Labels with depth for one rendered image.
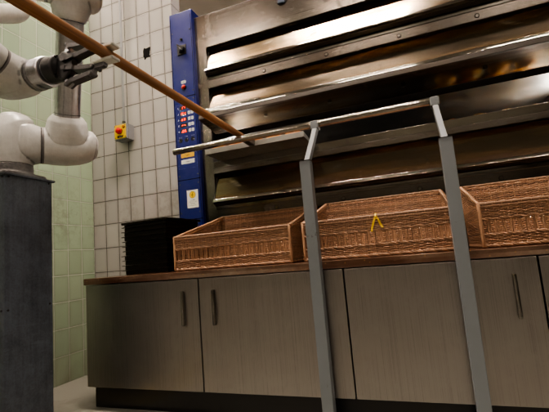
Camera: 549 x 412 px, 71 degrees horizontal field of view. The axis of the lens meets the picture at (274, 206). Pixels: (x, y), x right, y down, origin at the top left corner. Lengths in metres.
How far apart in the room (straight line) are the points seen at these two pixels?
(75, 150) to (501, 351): 1.74
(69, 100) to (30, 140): 0.22
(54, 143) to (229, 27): 1.24
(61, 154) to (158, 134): 0.84
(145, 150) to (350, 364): 1.77
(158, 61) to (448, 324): 2.19
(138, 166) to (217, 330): 1.32
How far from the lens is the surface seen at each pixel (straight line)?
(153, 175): 2.50
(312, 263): 1.40
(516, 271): 1.44
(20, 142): 1.83
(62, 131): 1.83
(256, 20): 2.48
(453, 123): 2.04
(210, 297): 1.63
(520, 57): 2.09
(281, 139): 1.96
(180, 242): 1.76
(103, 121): 2.86
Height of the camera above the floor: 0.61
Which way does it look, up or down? 7 degrees up
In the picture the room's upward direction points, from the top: 5 degrees counter-clockwise
